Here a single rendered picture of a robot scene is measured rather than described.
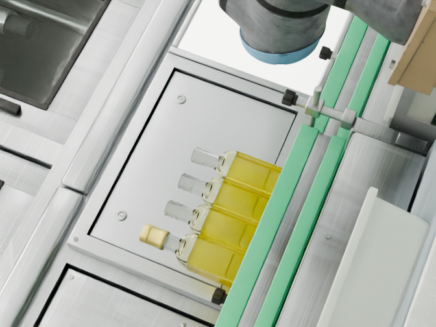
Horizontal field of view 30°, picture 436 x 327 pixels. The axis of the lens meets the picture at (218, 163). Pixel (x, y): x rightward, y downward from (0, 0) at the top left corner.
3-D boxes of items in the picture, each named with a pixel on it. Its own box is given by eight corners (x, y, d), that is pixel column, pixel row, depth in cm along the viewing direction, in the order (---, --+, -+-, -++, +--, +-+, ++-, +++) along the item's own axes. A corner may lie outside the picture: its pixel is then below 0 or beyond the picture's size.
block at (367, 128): (387, 151, 143) (350, 137, 144) (398, 126, 134) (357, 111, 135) (381, 168, 141) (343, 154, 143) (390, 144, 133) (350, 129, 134)
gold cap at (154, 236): (169, 228, 142) (146, 219, 143) (161, 245, 140) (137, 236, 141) (170, 236, 145) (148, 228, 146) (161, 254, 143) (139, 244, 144)
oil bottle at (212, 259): (297, 282, 142) (185, 237, 146) (300, 272, 137) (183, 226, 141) (285, 311, 140) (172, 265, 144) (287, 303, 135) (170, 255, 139)
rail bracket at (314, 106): (348, 143, 146) (283, 119, 148) (362, 95, 130) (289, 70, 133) (342, 156, 145) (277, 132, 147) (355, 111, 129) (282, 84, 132)
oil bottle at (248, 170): (331, 198, 149) (223, 157, 153) (334, 185, 144) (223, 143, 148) (320, 224, 147) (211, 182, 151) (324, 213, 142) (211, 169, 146)
